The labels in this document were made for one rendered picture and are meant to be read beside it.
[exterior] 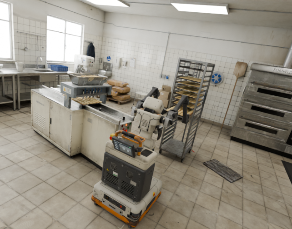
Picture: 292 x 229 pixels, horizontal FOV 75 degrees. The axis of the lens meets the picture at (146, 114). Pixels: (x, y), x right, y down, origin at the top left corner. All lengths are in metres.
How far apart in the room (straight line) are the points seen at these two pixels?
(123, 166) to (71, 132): 1.23
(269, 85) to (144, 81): 3.93
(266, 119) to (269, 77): 0.99
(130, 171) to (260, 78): 4.07
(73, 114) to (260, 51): 5.17
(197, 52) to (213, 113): 2.00
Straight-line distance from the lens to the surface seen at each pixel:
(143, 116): 2.16
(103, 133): 2.75
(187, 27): 6.64
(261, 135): 5.45
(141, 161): 1.92
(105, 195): 2.31
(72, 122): 2.97
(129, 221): 2.27
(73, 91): 2.83
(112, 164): 2.18
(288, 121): 5.47
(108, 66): 7.89
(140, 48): 7.16
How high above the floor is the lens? 1.78
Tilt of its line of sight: 18 degrees down
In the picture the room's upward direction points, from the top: 10 degrees clockwise
